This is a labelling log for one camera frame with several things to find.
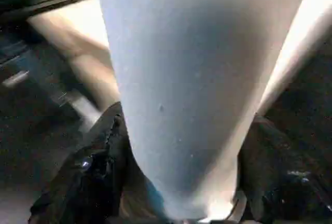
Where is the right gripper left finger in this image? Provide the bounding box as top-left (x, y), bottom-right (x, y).
top-left (29, 101), bottom-right (131, 224)

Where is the white plastic table top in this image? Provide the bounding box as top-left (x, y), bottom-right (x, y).
top-left (0, 0), bottom-right (332, 131)

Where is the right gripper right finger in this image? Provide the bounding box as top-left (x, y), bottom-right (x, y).
top-left (236, 113), bottom-right (332, 224)

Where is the white plastic table leg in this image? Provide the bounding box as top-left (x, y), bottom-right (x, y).
top-left (93, 0), bottom-right (315, 221)

